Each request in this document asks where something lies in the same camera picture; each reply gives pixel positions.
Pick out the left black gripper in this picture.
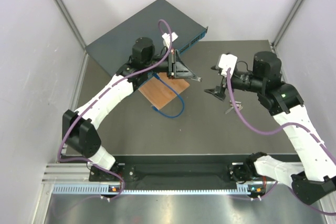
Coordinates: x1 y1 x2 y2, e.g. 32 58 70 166
144 49 196 79

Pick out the dark blue network switch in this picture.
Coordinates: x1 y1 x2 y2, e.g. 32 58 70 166
86 0 207 76

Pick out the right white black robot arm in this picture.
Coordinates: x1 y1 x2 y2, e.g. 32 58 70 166
206 51 335 205

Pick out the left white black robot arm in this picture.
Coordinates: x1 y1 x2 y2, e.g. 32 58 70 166
62 33 202 180

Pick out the silver SFP module right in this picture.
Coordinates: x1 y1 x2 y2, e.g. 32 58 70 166
237 104 243 111

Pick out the wooden board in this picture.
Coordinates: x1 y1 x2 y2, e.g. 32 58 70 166
139 73 190 110

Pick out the blue ethernet cable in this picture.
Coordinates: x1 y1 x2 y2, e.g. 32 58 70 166
151 73 185 119

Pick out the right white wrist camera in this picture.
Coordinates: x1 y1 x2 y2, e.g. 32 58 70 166
211 54 238 77

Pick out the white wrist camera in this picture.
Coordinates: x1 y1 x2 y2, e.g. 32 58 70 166
211 54 238 77
162 32 179 48

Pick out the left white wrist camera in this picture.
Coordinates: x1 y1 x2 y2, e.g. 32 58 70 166
162 32 179 48

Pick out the left aluminium frame post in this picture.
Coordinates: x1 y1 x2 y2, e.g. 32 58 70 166
36 0 88 50

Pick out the aluminium frame post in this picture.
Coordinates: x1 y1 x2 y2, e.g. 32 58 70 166
270 0 305 51
36 0 88 50

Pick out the slotted cable duct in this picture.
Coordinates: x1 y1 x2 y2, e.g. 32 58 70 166
52 184 265 195

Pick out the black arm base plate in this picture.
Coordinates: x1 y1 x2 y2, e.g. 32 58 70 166
89 154 259 188

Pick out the right aluminium frame post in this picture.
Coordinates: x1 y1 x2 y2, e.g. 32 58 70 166
270 0 305 51

